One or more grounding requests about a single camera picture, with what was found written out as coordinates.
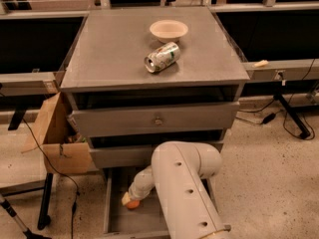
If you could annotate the black right table leg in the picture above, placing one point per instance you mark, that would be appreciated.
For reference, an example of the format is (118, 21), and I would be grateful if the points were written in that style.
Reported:
(304, 130)

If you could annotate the crushed soda can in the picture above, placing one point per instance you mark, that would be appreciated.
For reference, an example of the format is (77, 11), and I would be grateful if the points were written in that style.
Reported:
(162, 57)

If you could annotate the white paper bowl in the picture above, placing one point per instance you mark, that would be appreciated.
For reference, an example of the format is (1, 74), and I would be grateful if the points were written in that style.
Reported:
(168, 30)

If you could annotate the black table leg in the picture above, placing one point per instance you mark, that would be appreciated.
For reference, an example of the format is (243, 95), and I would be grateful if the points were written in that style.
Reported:
(44, 218)
(304, 130)

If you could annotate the tripod leg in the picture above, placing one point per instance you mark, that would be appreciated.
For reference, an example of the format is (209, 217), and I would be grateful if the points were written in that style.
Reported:
(12, 213)

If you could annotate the orange fruit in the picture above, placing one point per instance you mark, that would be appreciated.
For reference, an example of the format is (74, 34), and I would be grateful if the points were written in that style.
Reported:
(133, 204)

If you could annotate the brown cardboard box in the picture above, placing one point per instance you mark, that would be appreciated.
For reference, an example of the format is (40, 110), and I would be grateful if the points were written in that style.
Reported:
(53, 133)

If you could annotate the grey open bottom drawer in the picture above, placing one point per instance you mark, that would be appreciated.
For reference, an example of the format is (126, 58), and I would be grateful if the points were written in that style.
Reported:
(145, 222)

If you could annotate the grey top drawer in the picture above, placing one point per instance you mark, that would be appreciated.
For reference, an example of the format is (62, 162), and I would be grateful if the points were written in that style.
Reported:
(156, 119)

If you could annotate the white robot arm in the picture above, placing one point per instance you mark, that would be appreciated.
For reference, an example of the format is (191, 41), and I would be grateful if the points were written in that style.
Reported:
(176, 173)

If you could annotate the grey drawer cabinet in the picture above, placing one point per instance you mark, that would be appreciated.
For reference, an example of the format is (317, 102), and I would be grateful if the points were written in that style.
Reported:
(107, 70)

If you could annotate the small tan foam piece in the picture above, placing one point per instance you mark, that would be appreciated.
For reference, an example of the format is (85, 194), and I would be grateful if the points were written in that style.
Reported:
(259, 64)

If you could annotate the grey middle drawer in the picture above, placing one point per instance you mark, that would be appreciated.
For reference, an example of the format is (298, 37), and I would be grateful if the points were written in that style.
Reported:
(141, 156)

